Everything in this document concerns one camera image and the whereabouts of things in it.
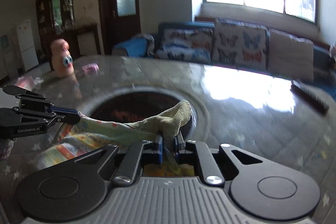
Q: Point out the butterfly pillow lying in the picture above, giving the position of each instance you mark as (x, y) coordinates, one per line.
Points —
(186, 45)

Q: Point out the black remote control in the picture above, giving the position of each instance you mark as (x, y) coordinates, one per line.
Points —
(309, 97)

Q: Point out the white refrigerator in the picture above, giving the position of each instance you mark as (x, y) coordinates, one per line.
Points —
(26, 45)

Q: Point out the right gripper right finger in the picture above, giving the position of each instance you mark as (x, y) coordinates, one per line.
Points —
(198, 154)

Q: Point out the blue cloth on sofa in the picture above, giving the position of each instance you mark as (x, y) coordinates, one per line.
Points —
(141, 45)

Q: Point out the floral children's shirt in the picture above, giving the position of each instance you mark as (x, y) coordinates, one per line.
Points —
(90, 134)

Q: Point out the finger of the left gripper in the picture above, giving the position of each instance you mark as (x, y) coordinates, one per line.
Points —
(17, 122)
(36, 105)

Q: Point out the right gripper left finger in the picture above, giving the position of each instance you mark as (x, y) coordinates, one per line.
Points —
(139, 154)

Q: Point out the wooden display cabinet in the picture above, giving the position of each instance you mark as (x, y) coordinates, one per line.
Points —
(56, 20)

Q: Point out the pink packet on table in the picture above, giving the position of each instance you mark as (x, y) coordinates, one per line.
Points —
(28, 83)

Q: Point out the pink cartoon bottle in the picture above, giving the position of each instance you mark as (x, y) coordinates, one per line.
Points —
(62, 61)

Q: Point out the plain cream pillow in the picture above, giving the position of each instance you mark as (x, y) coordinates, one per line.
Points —
(290, 56)

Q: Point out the small pink toy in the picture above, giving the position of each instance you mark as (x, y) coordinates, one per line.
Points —
(90, 68)

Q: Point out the black white plush toy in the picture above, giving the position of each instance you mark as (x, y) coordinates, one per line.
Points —
(332, 53)

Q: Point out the butterfly pillow upright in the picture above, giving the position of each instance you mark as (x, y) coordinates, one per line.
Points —
(241, 44)

